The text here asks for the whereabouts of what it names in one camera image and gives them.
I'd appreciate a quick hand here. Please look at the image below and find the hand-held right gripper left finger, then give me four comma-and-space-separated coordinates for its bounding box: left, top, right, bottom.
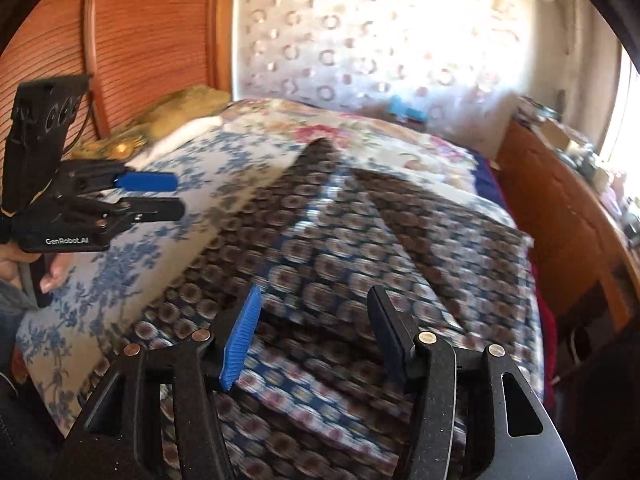
55, 285, 262, 480

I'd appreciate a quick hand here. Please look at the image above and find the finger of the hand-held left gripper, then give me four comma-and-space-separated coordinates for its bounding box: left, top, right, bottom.
50, 194, 184, 235
62, 160, 180, 195

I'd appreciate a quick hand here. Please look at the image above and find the white pillow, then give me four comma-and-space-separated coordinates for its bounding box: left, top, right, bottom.
132, 116, 224, 163

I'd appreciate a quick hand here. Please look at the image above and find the white circle pattern curtain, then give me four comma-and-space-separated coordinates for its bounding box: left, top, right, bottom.
230, 0, 566, 131

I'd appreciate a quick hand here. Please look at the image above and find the dark chair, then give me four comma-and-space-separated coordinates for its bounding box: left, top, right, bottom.
550, 280, 640, 480

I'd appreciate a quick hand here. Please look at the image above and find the wooden desk with clutter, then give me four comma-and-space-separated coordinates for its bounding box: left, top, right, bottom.
495, 120, 640, 341

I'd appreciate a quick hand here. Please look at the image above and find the red blanket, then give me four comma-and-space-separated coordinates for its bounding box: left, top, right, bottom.
495, 170, 557, 411

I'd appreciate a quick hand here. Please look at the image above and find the wooden headboard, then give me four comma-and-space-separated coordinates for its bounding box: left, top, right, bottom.
0, 0, 236, 201

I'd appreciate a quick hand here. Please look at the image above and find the person's left hand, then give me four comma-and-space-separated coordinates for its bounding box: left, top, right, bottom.
0, 245, 74, 294

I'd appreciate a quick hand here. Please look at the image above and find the pile of small clutter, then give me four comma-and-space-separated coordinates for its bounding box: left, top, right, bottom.
515, 92, 640, 241

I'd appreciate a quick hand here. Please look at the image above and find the white blue floral bedspread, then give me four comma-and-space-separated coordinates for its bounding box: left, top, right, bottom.
15, 125, 311, 436

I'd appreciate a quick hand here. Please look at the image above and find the person's dark trouser leg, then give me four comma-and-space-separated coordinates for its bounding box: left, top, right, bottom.
0, 370, 71, 480

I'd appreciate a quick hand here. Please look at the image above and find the person's left forearm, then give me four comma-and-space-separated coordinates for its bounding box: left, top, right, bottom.
0, 265, 38, 317

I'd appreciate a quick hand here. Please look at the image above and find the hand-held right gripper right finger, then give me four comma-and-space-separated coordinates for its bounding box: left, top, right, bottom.
367, 286, 576, 480

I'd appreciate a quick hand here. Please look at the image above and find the turquoise box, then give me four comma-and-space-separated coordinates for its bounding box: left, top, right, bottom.
389, 96, 430, 123

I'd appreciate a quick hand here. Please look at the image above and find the gold pillow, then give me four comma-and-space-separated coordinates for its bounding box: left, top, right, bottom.
67, 87, 233, 161

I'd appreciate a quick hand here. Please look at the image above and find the bright window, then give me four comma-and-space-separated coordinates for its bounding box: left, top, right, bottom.
600, 55, 640, 171

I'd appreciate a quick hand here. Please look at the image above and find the navy medallion print garment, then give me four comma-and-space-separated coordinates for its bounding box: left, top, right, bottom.
135, 137, 543, 480

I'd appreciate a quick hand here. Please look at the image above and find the navy blue blanket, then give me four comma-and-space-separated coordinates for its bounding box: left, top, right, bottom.
472, 152, 507, 213

